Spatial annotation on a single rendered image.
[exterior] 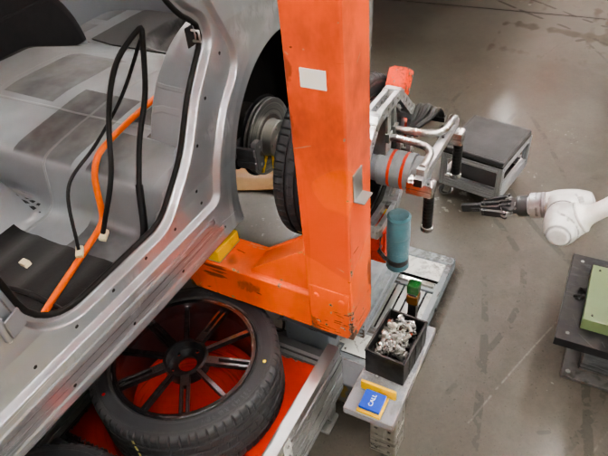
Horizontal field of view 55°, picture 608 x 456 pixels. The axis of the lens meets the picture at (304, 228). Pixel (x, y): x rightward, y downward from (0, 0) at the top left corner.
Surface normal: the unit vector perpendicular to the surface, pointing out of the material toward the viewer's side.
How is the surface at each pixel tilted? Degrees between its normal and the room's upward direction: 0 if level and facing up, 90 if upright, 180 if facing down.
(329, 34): 90
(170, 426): 0
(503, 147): 0
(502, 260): 0
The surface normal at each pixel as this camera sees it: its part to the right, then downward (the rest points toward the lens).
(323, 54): -0.46, 0.60
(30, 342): 0.88, 0.26
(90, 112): -0.13, -0.69
